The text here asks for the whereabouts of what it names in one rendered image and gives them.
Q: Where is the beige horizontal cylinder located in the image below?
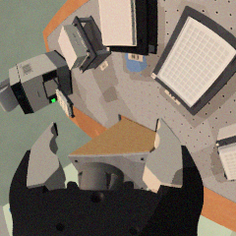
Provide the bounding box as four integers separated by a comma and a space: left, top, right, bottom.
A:
0, 85, 19, 112

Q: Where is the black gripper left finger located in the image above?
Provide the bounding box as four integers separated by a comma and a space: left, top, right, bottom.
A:
9, 123, 66, 236

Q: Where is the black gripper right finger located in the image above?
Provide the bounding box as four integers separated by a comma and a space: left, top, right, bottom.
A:
143, 118, 204, 236

